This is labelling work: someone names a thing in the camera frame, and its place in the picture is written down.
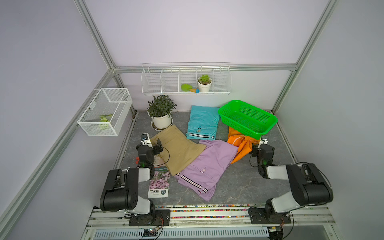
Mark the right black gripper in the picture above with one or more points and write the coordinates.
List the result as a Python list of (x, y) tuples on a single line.
[(255, 150)]

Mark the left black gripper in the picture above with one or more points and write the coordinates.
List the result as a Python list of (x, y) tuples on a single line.
[(155, 148)]

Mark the orange pants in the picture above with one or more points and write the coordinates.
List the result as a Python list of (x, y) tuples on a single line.
[(244, 143)]

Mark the khaki pants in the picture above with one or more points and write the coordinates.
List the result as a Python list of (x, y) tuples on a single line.
[(179, 151)]

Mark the green plastic basket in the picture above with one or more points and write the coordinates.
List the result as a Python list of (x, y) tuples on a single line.
[(247, 119)]

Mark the purple pants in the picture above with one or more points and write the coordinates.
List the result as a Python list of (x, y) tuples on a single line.
[(203, 174)]

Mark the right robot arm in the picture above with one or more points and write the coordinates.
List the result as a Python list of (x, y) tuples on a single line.
[(308, 185)]

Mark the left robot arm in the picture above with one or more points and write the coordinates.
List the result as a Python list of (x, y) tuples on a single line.
[(121, 189)]

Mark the green item in side basket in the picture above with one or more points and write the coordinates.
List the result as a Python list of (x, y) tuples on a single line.
[(105, 121)]

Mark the teal folded pants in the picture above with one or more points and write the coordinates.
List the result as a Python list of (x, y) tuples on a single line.
[(203, 123)]

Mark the flower seed packet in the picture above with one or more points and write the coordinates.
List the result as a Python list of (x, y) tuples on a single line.
[(159, 184)]

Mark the large potted plant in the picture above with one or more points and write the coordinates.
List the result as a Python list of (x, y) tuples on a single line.
[(160, 111)]

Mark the green toy shovel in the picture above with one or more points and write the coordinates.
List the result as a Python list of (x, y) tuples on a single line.
[(189, 88)]

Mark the small potted succulent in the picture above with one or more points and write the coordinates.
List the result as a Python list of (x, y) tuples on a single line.
[(204, 83)]

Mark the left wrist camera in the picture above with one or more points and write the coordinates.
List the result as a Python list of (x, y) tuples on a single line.
[(145, 140)]

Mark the white wire side basket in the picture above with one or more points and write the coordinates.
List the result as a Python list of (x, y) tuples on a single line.
[(116, 101)]

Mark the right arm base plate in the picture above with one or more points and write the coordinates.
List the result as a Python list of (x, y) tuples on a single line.
[(259, 216)]

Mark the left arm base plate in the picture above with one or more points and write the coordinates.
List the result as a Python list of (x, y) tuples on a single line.
[(154, 218)]

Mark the white wire wall shelf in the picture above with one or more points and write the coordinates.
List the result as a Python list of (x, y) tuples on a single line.
[(167, 79)]

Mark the aluminium mounting rail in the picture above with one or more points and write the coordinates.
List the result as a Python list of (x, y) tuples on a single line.
[(216, 222)]

